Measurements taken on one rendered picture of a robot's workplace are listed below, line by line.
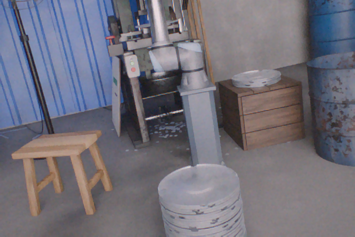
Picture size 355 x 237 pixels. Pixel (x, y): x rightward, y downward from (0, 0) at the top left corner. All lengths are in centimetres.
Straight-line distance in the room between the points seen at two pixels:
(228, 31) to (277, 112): 209
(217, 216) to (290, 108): 106
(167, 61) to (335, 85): 79
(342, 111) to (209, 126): 62
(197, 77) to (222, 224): 80
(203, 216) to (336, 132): 88
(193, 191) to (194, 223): 11
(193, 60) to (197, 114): 27
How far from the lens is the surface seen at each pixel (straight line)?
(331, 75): 168
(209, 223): 114
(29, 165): 175
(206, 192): 117
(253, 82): 198
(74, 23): 356
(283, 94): 199
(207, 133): 176
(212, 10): 388
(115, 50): 219
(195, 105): 170
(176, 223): 117
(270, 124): 201
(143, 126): 226
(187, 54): 168
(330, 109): 173
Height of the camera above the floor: 82
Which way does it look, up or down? 15 degrees down
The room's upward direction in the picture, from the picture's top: 9 degrees counter-clockwise
